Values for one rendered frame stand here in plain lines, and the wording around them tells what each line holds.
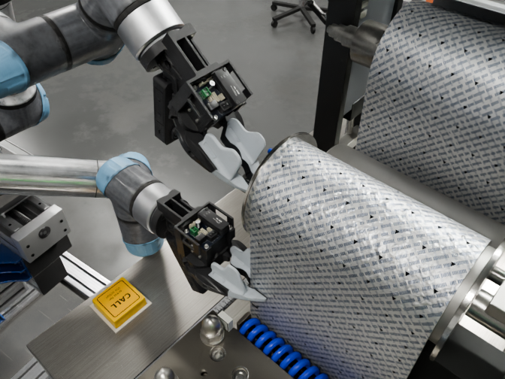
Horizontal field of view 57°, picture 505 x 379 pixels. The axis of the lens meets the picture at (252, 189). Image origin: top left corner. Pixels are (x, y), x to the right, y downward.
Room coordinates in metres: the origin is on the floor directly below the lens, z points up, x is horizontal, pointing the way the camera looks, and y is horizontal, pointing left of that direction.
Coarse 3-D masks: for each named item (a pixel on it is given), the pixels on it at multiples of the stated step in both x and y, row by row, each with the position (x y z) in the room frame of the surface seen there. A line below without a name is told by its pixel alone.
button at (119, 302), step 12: (108, 288) 0.49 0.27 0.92; (120, 288) 0.49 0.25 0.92; (132, 288) 0.49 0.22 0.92; (96, 300) 0.46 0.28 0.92; (108, 300) 0.46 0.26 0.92; (120, 300) 0.46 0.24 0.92; (132, 300) 0.46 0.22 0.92; (144, 300) 0.47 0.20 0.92; (108, 312) 0.44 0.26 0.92; (120, 312) 0.44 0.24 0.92; (132, 312) 0.45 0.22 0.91; (120, 324) 0.43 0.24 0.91
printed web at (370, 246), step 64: (384, 64) 0.55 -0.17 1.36; (448, 64) 0.50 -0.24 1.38; (384, 128) 0.53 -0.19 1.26; (448, 128) 0.47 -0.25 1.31; (256, 192) 0.38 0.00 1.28; (320, 192) 0.36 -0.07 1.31; (384, 192) 0.35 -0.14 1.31; (448, 192) 0.46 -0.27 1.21; (320, 256) 0.31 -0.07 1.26; (384, 256) 0.28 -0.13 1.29; (448, 256) 0.27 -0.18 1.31; (384, 320) 0.25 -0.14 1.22
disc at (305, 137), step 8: (296, 136) 0.44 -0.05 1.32; (304, 136) 0.45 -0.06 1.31; (312, 136) 0.47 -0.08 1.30; (280, 144) 0.42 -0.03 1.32; (288, 144) 0.43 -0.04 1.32; (312, 144) 0.47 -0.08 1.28; (272, 152) 0.41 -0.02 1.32; (280, 152) 0.42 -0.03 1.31; (264, 160) 0.40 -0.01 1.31; (272, 160) 0.41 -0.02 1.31; (264, 168) 0.40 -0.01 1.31; (256, 176) 0.39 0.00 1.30; (256, 184) 0.39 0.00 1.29; (248, 192) 0.38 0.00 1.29; (248, 200) 0.38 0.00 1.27; (248, 208) 0.38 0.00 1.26; (248, 216) 0.38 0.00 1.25; (248, 224) 0.38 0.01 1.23; (248, 232) 0.38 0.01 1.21
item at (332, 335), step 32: (256, 256) 0.37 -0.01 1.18; (256, 288) 0.37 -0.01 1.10; (288, 288) 0.34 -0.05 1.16; (320, 288) 0.30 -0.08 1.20; (288, 320) 0.33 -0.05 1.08; (320, 320) 0.30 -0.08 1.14; (352, 320) 0.27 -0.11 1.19; (320, 352) 0.29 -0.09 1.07; (352, 352) 0.27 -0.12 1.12; (384, 352) 0.24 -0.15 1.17
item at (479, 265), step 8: (488, 248) 0.29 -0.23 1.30; (480, 256) 0.27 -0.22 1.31; (488, 256) 0.27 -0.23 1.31; (480, 264) 0.26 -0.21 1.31; (472, 272) 0.25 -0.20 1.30; (480, 272) 0.25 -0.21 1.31; (464, 280) 0.25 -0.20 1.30; (472, 280) 0.25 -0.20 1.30; (464, 288) 0.24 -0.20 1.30; (456, 296) 0.24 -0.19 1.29; (464, 296) 0.24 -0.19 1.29; (456, 304) 0.23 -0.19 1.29; (448, 312) 0.23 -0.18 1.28; (440, 320) 0.23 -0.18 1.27; (448, 320) 0.22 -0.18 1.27; (440, 328) 0.22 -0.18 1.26; (432, 336) 0.22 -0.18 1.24; (440, 336) 0.22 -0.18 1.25
